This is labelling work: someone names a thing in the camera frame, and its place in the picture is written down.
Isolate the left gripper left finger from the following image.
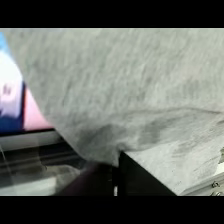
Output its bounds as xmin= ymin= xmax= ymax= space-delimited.
xmin=55 ymin=162 xmax=117 ymax=197

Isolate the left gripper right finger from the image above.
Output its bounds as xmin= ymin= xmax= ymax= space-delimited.
xmin=118 ymin=150 xmax=178 ymax=197

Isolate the grey shirt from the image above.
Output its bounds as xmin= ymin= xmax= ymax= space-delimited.
xmin=3 ymin=28 xmax=224 ymax=197

